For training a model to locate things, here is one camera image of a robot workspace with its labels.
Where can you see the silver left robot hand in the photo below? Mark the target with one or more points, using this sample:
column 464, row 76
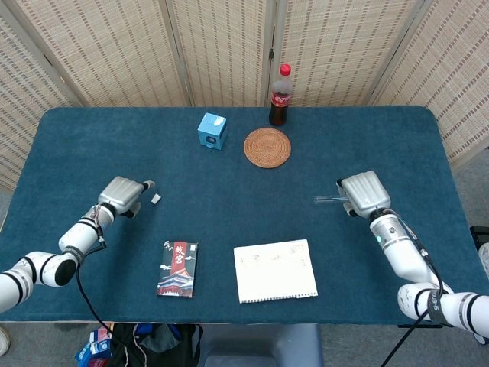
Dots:
column 118, row 191

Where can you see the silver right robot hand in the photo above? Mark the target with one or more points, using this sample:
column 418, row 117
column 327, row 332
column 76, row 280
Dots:
column 364, row 193

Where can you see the white tube cap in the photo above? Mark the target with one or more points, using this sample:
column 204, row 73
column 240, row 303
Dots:
column 156, row 199

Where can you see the clear glass test tube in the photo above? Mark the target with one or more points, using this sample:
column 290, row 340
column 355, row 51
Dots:
column 326, row 199

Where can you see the dark teal tablecloth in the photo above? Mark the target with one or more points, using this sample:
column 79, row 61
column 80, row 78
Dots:
column 214, row 199

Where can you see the black red palace book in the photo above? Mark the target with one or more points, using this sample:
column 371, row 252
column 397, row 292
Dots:
column 177, row 271

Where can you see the round woven rattan coaster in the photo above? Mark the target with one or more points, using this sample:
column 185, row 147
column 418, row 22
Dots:
column 267, row 147

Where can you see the light blue speaker box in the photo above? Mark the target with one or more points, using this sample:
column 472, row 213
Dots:
column 211, row 132

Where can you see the white spiral notebook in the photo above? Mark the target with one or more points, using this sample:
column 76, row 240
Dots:
column 275, row 275

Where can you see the cola bottle with red label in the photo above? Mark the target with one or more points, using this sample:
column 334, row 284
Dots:
column 280, row 103

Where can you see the black box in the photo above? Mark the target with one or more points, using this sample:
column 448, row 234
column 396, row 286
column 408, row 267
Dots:
column 479, row 241

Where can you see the woven bamboo folding screen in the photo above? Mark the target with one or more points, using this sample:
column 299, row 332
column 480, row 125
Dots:
column 114, row 49

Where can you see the black backpack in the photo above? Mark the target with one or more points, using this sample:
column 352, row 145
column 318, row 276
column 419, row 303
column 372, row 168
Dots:
column 156, row 344

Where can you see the blue white carton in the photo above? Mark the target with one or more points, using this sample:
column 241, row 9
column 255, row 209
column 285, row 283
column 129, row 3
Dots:
column 93, row 348

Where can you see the blue grey chair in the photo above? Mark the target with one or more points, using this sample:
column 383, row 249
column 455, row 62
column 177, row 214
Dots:
column 263, row 344

